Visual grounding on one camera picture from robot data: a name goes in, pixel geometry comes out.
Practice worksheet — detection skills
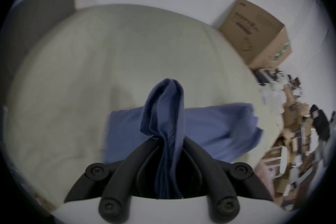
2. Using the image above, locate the blue shirt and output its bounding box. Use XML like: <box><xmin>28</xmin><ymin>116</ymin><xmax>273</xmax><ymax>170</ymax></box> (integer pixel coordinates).
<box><xmin>104</xmin><ymin>78</ymin><xmax>264</xmax><ymax>200</ymax></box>

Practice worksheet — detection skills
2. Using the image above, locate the bed with beige sheet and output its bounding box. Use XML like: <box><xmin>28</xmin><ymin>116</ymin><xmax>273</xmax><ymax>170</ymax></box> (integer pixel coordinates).
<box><xmin>6</xmin><ymin>4</ymin><xmax>284</xmax><ymax>211</ymax></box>

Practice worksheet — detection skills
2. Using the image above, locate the brown cardboard carton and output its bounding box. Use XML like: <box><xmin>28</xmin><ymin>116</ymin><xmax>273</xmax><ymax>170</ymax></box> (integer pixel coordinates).
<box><xmin>219</xmin><ymin>0</ymin><xmax>292</xmax><ymax>70</ymax></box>

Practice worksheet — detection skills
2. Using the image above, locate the pile of cardboard clutter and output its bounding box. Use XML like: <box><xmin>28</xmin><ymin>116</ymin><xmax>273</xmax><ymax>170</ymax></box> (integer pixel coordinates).
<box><xmin>253</xmin><ymin>68</ymin><xmax>336</xmax><ymax>211</ymax></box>

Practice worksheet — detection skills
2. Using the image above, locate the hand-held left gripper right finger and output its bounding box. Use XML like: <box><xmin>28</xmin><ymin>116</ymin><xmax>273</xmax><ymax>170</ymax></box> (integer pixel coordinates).
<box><xmin>183</xmin><ymin>137</ymin><xmax>273</xmax><ymax>223</ymax></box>

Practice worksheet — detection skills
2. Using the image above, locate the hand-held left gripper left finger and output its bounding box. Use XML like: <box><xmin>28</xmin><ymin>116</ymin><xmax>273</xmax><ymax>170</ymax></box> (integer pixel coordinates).
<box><xmin>64</xmin><ymin>135</ymin><xmax>161</xmax><ymax>223</ymax></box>

